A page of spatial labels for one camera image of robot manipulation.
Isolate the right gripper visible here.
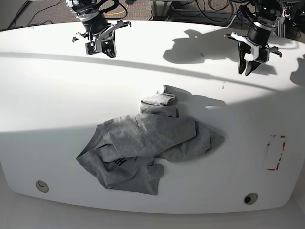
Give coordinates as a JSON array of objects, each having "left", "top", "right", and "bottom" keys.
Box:
[{"left": 72, "top": 14, "right": 132, "bottom": 58}]

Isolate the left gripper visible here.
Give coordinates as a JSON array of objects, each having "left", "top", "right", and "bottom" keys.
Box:
[{"left": 225, "top": 22, "right": 282, "bottom": 76}]

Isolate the grey t-shirt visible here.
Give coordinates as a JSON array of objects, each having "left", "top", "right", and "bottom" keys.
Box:
[{"left": 77, "top": 85, "right": 225, "bottom": 196}]

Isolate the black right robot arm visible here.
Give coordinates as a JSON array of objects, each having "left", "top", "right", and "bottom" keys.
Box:
[{"left": 66, "top": 0, "right": 131, "bottom": 58}]

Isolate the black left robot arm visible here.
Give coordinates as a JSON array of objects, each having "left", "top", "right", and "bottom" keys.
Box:
[{"left": 225, "top": 0, "right": 283, "bottom": 76}]

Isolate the red tape rectangle marking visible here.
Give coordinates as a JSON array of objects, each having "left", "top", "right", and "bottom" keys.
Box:
[{"left": 264, "top": 135, "right": 286, "bottom": 171}]

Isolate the right table grommet hole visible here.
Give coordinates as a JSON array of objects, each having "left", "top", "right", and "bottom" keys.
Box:
[{"left": 244, "top": 193, "right": 258, "bottom": 205}]

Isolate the table grommet hole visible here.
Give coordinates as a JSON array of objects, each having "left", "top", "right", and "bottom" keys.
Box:
[
  {"left": 35, "top": 180, "right": 49, "bottom": 193},
  {"left": 244, "top": 193, "right": 258, "bottom": 205}
]

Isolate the left table grommet hole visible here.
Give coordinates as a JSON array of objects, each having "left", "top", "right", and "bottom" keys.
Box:
[{"left": 35, "top": 180, "right": 49, "bottom": 193}]

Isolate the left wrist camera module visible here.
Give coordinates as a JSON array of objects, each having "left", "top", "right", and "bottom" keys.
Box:
[{"left": 256, "top": 47, "right": 269, "bottom": 63}]

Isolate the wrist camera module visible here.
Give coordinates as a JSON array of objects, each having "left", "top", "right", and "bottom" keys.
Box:
[
  {"left": 256, "top": 47, "right": 269, "bottom": 63},
  {"left": 85, "top": 41, "right": 97, "bottom": 55}
]

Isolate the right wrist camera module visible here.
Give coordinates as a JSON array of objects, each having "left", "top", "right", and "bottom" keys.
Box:
[{"left": 85, "top": 41, "right": 97, "bottom": 55}]

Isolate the yellow cable on floor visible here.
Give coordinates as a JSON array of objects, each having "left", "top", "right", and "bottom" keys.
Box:
[{"left": 104, "top": 0, "right": 134, "bottom": 18}]

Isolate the aluminium frame structure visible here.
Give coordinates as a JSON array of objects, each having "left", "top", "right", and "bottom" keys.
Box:
[{"left": 149, "top": 0, "right": 298, "bottom": 37}]

